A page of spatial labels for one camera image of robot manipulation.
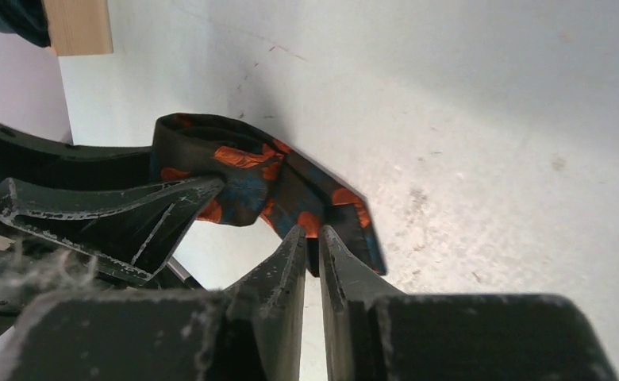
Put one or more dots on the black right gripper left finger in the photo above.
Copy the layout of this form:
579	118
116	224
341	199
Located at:
249	331

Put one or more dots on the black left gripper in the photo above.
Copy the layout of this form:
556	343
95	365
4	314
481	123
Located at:
93	235

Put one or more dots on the wooden compartment organizer box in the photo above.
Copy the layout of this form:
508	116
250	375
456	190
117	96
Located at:
78	27

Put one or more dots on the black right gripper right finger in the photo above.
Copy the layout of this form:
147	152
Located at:
374	331

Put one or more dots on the rolled dark green tie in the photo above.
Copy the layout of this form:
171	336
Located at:
27	19

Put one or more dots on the black orange-flower tie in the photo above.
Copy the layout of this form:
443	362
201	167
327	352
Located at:
264	179

